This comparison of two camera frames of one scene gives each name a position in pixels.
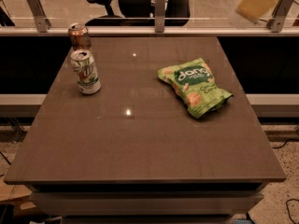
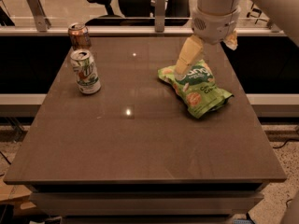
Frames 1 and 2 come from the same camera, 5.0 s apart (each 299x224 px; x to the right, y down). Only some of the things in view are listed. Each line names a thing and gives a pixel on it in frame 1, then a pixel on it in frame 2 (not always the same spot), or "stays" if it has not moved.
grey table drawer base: [146, 203] stays
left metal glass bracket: [42, 21] stays
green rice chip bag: [193, 81] stays
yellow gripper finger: [258, 0] to [208, 29]
